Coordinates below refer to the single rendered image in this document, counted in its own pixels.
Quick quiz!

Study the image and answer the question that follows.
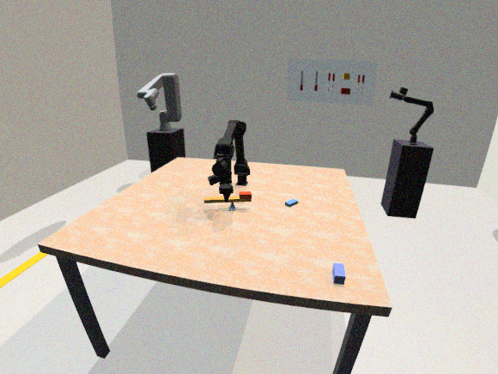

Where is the yellow bar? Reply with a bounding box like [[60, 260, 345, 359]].
[[203, 191, 252, 203]]

